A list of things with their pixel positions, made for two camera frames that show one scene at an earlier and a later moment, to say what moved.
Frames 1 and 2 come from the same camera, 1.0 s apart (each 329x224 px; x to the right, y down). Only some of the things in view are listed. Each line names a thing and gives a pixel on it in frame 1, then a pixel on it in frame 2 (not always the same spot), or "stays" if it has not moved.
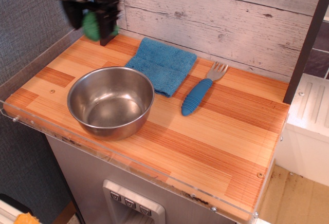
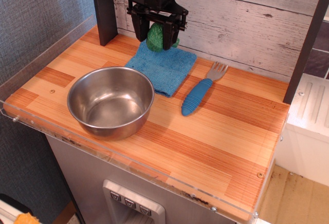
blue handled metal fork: x=202 y=88 stays
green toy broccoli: x=91 y=26 to x=154 y=38
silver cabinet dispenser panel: x=126 y=207 stays
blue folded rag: x=166 y=66 stays
